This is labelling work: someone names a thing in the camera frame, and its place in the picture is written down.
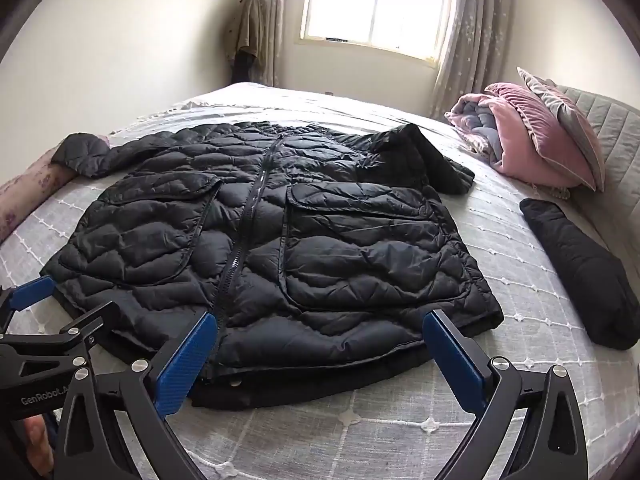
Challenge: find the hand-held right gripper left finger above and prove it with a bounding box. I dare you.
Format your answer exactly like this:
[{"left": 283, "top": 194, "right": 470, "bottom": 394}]
[{"left": 52, "top": 309, "right": 219, "bottom": 480}]

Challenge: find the bed with white bedspread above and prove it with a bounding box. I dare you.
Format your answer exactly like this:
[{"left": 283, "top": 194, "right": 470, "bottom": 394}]
[{"left": 0, "top": 81, "right": 640, "bottom": 480}]

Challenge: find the black puffer jacket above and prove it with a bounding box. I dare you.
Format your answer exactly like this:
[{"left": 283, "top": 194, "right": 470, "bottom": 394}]
[{"left": 40, "top": 121, "right": 505, "bottom": 411}]

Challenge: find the pink floral cloth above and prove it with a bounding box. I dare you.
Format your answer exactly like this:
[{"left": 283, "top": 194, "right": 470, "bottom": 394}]
[{"left": 0, "top": 135, "right": 111, "bottom": 243}]

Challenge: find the window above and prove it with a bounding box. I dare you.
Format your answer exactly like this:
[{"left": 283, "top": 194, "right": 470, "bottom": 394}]
[{"left": 299, "top": 0, "right": 463, "bottom": 67}]

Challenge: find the pink velvet pillow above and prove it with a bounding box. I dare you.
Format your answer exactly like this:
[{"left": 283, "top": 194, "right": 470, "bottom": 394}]
[{"left": 484, "top": 81, "right": 599, "bottom": 192}]

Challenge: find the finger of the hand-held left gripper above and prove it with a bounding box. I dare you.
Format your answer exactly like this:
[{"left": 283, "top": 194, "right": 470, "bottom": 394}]
[
  {"left": 0, "top": 275, "right": 57, "bottom": 335},
  {"left": 0, "top": 301, "right": 117, "bottom": 367}
]

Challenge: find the grey padded headboard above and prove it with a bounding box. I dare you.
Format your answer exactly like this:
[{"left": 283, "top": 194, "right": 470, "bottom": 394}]
[{"left": 552, "top": 84, "right": 640, "bottom": 261}]

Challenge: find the person's left hand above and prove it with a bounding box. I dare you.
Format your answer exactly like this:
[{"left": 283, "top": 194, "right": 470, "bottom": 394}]
[{"left": 21, "top": 411, "right": 55, "bottom": 473}]

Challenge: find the grey patterned curtain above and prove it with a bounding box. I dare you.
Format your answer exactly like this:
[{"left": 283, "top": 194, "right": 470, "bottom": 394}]
[
  {"left": 252, "top": 0, "right": 313, "bottom": 88},
  {"left": 430, "top": 0, "right": 516, "bottom": 121}
]

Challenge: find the grey velvet pillow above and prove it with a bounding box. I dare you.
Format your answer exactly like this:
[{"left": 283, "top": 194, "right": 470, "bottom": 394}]
[{"left": 516, "top": 66, "right": 607, "bottom": 192}]

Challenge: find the folded black garment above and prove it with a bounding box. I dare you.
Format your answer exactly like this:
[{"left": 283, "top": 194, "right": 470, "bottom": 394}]
[{"left": 519, "top": 198, "right": 640, "bottom": 352}]

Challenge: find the hanging brown coat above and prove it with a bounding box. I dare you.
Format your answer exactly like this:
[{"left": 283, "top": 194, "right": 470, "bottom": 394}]
[{"left": 227, "top": 0, "right": 266, "bottom": 83}]

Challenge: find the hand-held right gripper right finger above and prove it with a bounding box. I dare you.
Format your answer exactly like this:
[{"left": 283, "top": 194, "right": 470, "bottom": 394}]
[{"left": 421, "top": 309, "right": 591, "bottom": 480}]

